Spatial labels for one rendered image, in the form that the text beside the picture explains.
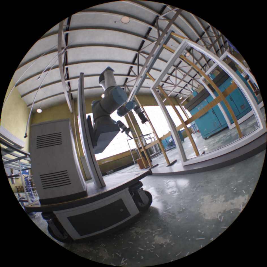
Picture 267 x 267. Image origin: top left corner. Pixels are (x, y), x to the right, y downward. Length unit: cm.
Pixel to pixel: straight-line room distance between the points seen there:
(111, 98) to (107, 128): 21
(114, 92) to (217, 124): 245
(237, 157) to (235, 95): 192
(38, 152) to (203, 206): 101
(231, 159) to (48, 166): 128
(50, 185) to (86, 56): 821
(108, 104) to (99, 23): 764
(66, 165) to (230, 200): 91
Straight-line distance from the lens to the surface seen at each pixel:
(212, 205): 59
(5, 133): 115
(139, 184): 64
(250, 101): 108
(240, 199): 59
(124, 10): 846
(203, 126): 268
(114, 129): 61
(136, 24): 869
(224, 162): 90
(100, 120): 64
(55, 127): 66
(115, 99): 62
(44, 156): 62
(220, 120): 258
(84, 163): 711
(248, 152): 88
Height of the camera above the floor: 44
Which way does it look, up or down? 16 degrees up
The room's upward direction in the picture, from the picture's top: 23 degrees counter-clockwise
